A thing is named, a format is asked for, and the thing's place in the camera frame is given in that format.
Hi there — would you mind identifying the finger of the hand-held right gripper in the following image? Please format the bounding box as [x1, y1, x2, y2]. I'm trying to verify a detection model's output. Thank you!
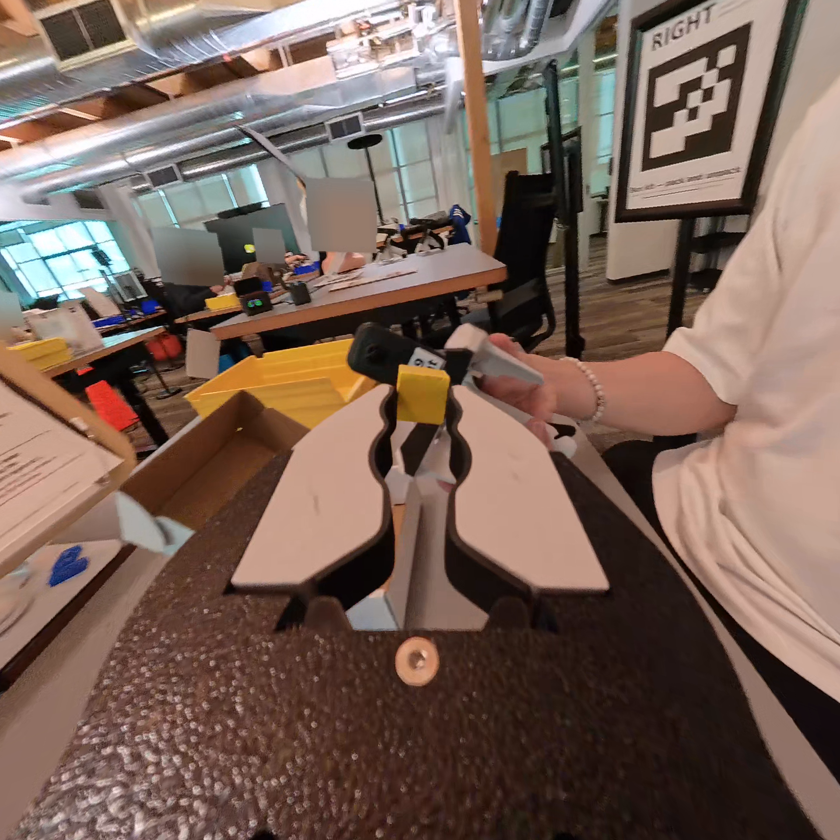
[386, 459, 421, 505]
[420, 425, 455, 490]

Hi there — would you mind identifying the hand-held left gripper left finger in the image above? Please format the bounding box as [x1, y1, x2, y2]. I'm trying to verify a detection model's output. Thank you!
[231, 384, 395, 595]

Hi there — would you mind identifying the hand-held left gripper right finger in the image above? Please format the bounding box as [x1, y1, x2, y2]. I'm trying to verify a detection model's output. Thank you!
[446, 386, 611, 597]

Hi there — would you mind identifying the yellow cube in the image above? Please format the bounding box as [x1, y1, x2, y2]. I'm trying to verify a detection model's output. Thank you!
[395, 366, 452, 424]

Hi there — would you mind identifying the yellow plastic bin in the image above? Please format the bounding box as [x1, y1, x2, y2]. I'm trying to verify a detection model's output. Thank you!
[185, 338, 378, 431]

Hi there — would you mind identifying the white cardboard box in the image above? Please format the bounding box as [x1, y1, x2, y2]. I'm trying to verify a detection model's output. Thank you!
[66, 390, 490, 632]

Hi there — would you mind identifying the person's right forearm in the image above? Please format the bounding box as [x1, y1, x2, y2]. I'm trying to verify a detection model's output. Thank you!
[577, 351, 739, 437]

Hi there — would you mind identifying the person's right hand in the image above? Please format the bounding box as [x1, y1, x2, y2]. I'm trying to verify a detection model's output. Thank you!
[469, 333, 595, 454]

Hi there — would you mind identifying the long grey work table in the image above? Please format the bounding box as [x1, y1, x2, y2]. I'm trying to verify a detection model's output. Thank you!
[210, 243, 508, 342]

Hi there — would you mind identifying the small black device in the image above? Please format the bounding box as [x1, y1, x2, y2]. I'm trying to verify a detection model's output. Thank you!
[235, 277, 275, 317]

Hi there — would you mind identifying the black office chair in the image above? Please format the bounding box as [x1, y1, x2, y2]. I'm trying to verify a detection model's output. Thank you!
[489, 171, 559, 352]

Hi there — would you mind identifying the black floor lamp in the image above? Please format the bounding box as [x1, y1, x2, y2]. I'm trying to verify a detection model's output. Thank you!
[346, 133, 388, 224]

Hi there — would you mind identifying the orange cone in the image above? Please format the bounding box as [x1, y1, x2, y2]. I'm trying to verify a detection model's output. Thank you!
[85, 382, 140, 433]

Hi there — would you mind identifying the instruction sheet on clipboard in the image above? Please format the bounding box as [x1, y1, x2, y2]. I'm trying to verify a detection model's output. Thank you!
[0, 341, 139, 578]

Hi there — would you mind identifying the black stand pole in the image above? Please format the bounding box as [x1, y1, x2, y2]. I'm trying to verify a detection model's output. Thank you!
[541, 59, 588, 361]

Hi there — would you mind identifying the white stand base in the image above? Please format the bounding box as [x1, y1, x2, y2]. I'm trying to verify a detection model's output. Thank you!
[0, 538, 126, 670]

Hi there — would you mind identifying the black sign stand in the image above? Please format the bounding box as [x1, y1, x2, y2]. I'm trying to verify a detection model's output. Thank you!
[666, 217, 752, 342]

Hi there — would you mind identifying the framed marker sign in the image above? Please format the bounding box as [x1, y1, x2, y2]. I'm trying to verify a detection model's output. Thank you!
[613, 0, 808, 224]

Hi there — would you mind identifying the ceiling air vent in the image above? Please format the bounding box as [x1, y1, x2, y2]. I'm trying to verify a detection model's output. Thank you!
[36, 0, 135, 67]

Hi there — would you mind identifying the pearl bracelet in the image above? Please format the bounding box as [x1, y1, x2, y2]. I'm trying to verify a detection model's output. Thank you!
[561, 356, 606, 424]

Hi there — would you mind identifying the wooden post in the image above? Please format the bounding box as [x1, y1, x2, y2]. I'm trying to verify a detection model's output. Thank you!
[454, 0, 496, 253]

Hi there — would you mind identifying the silver air duct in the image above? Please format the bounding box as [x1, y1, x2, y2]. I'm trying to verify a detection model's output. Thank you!
[0, 39, 460, 185]

